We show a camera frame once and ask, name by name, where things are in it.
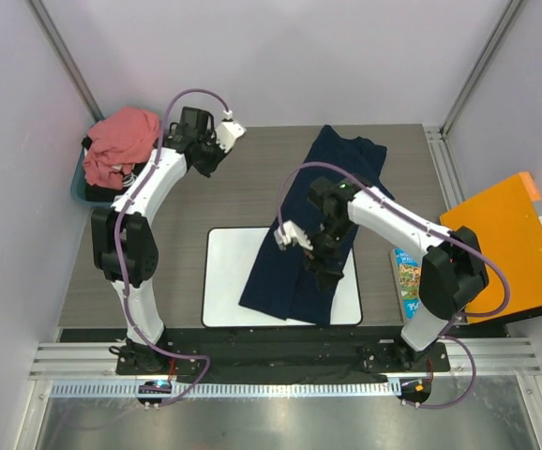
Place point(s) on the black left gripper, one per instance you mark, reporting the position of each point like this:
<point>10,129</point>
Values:
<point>220,155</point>

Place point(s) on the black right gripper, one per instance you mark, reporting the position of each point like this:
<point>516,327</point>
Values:
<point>325,274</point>

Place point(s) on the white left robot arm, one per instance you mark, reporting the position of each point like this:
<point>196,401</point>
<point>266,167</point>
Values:
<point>124,246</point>

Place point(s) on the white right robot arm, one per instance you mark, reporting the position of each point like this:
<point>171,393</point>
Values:
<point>452,271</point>

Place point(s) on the pink crumpled t-shirt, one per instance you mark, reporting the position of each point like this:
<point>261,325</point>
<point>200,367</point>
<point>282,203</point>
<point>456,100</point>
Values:
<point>127,129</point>

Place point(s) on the colourful picture book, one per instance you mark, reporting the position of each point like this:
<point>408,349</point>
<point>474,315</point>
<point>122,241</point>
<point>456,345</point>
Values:
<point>407,274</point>

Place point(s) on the white mat with black border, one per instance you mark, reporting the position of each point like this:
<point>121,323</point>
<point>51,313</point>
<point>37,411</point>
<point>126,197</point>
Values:
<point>230,254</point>

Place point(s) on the teal laundry basket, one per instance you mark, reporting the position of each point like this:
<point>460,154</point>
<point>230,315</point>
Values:
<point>84,193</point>

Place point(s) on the orange board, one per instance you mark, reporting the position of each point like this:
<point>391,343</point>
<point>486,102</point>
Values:
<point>510,234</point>

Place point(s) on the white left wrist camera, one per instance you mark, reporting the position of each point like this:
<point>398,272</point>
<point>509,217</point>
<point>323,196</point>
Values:
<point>228,132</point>

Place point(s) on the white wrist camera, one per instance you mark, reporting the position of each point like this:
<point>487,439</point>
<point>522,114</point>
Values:
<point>289,234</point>
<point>228,132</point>

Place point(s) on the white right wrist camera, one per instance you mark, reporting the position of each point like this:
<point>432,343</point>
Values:
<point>289,234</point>

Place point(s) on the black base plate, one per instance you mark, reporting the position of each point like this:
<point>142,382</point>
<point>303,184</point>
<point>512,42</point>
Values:
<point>283,355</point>

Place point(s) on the white slotted cable duct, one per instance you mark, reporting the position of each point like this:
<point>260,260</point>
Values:
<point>144,389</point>

